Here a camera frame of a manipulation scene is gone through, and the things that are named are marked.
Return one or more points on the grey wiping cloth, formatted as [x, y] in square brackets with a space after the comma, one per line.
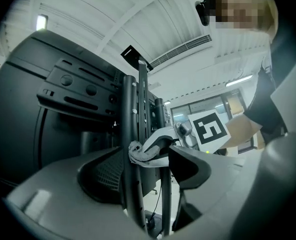
[137, 156]

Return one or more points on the person's right forearm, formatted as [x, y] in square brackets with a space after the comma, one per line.
[240, 129]

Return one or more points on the black metal TV stand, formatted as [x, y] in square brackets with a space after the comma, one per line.
[130, 114]

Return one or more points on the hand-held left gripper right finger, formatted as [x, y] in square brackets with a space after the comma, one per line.
[220, 184]

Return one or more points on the black head-worn camera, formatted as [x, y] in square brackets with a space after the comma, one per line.
[203, 11]

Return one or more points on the black TV mounting bracket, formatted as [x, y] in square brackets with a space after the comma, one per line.
[75, 89]

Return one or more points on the long ceiling light strip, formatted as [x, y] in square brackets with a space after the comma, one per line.
[238, 80]

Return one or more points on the black short shirt sleeve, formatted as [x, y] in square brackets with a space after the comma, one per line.
[265, 101]

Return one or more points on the glass partition wall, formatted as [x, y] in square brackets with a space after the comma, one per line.
[207, 105]

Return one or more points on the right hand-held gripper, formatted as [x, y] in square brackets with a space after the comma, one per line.
[210, 131]

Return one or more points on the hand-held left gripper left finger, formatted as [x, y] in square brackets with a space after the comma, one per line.
[53, 196]

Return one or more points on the black television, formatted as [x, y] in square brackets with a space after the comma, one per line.
[15, 104]

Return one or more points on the white ceiling air vent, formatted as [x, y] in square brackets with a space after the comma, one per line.
[180, 51]

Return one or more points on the small rectangular ceiling light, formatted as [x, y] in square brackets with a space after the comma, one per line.
[41, 22]

